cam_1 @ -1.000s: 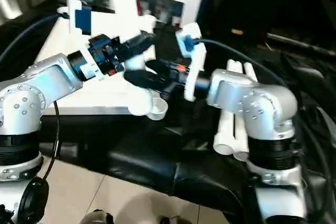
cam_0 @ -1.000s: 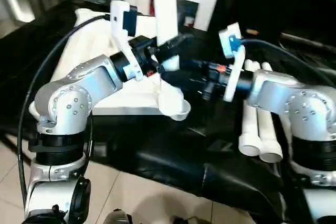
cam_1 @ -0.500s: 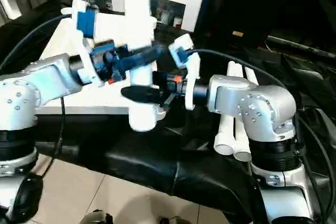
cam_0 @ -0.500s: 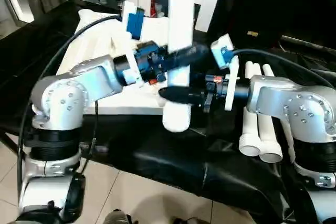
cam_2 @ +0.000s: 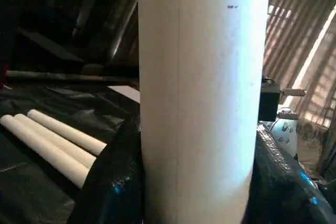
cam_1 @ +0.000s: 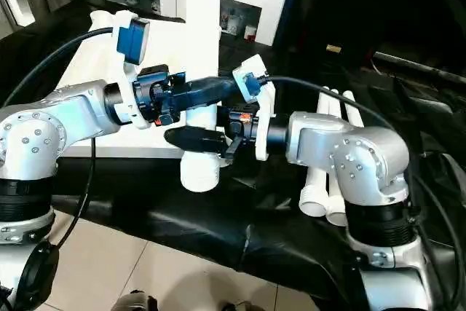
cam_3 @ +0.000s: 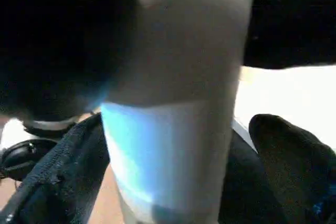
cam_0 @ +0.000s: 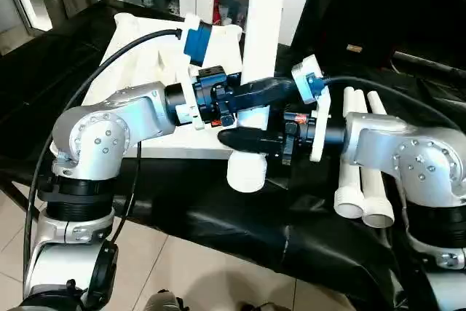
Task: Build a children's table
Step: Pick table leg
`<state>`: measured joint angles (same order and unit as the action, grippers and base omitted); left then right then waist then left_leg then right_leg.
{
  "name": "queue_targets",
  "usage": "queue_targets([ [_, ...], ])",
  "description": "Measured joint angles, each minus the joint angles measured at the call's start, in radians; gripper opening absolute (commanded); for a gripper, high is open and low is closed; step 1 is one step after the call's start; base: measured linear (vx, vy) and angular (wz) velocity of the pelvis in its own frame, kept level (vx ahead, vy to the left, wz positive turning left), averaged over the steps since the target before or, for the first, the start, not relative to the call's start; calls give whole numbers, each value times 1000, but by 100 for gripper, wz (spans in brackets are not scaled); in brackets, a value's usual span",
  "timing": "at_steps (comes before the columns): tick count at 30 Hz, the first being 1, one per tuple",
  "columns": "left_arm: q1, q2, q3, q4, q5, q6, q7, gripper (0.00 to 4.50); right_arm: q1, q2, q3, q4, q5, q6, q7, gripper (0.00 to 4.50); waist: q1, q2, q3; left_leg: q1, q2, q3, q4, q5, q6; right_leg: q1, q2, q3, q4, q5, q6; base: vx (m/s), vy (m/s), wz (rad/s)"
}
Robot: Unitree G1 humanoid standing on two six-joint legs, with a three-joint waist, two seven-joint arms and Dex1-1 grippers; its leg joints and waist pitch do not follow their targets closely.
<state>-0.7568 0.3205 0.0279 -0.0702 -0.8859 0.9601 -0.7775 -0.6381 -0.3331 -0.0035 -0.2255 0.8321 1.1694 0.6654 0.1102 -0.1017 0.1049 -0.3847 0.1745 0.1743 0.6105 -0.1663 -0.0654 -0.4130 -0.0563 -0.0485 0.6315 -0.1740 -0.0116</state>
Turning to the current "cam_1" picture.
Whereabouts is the white plastic table top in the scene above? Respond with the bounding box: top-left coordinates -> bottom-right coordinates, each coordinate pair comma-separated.
55,10 -> 242,160

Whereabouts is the black mat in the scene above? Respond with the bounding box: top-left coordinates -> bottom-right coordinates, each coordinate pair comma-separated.
0,0 -> 466,311

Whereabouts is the black case with yellow label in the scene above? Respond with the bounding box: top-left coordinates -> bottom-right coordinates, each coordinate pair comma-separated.
280,0 -> 466,71

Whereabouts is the long black bar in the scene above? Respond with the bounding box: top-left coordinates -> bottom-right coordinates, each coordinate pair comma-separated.
371,49 -> 466,84

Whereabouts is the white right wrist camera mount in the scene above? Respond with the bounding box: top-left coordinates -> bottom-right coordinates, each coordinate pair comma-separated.
232,54 -> 277,162

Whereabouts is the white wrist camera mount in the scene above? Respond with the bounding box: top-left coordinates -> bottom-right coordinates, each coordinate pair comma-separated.
232,54 -> 277,162
109,10 -> 154,131

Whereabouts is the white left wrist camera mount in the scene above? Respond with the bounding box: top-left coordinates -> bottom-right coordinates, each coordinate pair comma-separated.
109,10 -> 154,131

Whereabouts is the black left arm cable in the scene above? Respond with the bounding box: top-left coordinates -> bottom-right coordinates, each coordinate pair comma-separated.
0,27 -> 119,250

